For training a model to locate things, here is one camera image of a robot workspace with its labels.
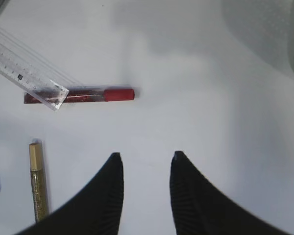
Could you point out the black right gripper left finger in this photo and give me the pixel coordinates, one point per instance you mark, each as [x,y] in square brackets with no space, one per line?
[95,210]

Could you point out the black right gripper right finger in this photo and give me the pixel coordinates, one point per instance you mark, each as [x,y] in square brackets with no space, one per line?
[199,208]

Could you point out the clear plastic ruler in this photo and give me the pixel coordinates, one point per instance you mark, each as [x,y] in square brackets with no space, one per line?
[32,73]

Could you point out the gold glitter marker pen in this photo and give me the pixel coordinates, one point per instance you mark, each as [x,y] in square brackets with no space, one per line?
[38,181]

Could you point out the red marker pen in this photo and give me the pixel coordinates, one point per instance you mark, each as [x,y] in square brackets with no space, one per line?
[79,95]

